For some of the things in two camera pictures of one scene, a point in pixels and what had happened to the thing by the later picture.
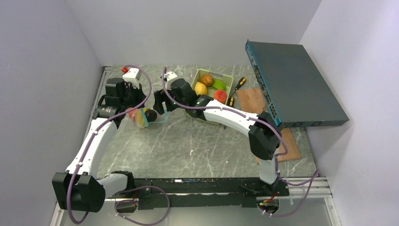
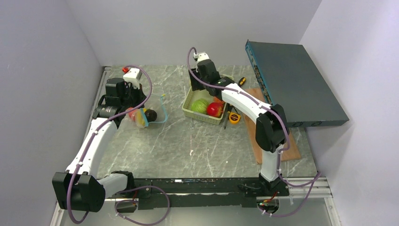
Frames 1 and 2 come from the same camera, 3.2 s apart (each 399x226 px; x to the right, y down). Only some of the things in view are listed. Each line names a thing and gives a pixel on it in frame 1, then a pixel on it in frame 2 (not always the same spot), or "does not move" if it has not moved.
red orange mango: [132, 114] does not move
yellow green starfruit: [139, 117] does not move
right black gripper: [159, 98] -> [194, 82]
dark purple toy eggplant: [150, 115] does not move
